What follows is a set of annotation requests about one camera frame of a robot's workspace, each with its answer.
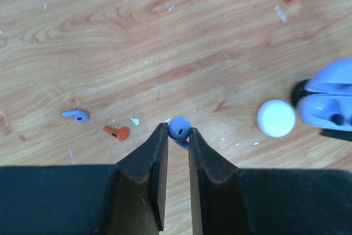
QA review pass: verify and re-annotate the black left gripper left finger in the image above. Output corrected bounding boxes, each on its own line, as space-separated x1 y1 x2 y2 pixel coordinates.
1 123 168 234

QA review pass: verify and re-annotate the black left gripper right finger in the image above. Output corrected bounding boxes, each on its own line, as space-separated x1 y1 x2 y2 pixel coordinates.
189 128 351 234

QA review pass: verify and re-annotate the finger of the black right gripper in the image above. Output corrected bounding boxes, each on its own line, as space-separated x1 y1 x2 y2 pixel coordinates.
320 129 352 141
290 79 310 107

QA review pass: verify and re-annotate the lavender earbud case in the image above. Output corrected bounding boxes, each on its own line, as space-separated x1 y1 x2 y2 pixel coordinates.
296 58 351 132

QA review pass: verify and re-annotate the white earbud case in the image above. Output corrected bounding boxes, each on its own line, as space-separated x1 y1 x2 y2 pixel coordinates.
257 100 296 138

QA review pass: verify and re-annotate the lavender earbud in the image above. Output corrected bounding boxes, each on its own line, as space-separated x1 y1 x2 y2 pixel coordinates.
168 117 191 151
62 110 90 122

